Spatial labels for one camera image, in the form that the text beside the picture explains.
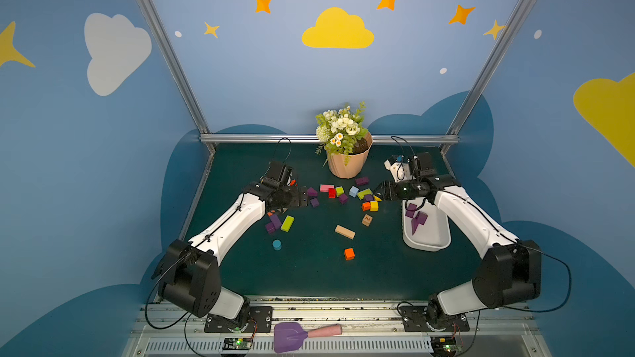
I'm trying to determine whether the purple wedge block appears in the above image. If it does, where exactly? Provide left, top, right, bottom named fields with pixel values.
left=411, top=218, right=420, bottom=235

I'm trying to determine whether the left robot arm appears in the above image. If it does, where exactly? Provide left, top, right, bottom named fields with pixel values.
left=152, top=161, right=308, bottom=327

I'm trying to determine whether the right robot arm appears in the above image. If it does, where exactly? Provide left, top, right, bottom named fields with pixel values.
left=375, top=153, right=542, bottom=327

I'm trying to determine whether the white storage bin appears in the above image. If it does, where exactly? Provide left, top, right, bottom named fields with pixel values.
left=402, top=198, right=451, bottom=252

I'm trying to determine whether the purple long block left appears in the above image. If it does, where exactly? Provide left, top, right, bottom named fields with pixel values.
left=270, top=214, right=282, bottom=230

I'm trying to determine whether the lime green bar block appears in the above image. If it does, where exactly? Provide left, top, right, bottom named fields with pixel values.
left=281, top=216, right=295, bottom=232

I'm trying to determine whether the pink rectangular block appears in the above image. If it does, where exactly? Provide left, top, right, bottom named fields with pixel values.
left=319, top=184, right=335, bottom=193

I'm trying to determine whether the lime green long block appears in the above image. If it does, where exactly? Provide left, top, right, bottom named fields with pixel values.
left=357, top=188, right=372, bottom=200

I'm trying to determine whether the pink flower pot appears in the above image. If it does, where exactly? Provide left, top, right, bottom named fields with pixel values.
left=327, top=133, right=373, bottom=179

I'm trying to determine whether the wooden number cube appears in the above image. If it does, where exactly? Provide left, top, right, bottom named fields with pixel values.
left=362, top=214, right=373, bottom=226

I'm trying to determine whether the pale wooden long block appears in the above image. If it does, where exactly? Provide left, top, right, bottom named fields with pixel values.
left=335, top=225, right=356, bottom=240

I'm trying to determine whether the white green flower bouquet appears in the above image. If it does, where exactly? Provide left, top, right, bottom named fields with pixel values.
left=315, top=102, right=370, bottom=156

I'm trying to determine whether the orange cube block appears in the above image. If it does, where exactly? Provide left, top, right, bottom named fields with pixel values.
left=344, top=248, right=355, bottom=260

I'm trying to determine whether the purple pink toy shovel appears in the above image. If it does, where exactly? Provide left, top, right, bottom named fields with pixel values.
left=274, top=322, right=343, bottom=354

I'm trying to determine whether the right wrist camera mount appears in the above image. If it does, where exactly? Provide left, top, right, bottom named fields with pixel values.
left=384, top=155, right=414, bottom=183

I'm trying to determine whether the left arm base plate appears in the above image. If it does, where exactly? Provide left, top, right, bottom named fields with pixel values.
left=204, top=306, right=273, bottom=333

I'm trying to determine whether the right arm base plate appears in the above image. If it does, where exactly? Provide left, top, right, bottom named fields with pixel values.
left=397, top=304, right=470, bottom=332

